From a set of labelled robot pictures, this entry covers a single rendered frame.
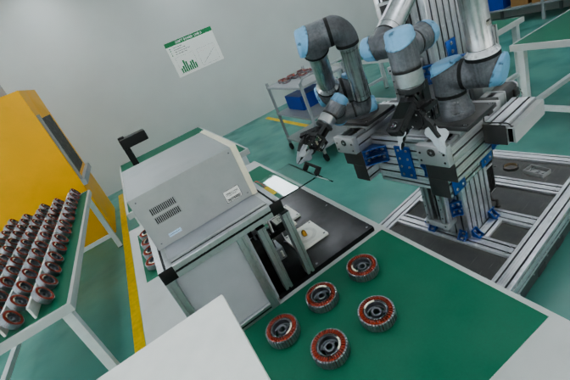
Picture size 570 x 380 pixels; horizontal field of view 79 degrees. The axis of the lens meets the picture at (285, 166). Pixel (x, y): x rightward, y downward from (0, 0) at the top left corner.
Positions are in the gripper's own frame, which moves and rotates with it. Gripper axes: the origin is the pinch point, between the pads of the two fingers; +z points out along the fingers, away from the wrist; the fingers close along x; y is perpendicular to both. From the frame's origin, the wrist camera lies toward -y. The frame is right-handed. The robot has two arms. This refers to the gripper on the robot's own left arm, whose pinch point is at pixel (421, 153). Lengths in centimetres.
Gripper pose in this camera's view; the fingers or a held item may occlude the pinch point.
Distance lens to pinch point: 107.6
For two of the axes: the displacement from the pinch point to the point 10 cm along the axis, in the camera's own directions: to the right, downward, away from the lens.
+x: -5.6, -1.3, 8.2
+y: 7.5, -5.1, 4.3
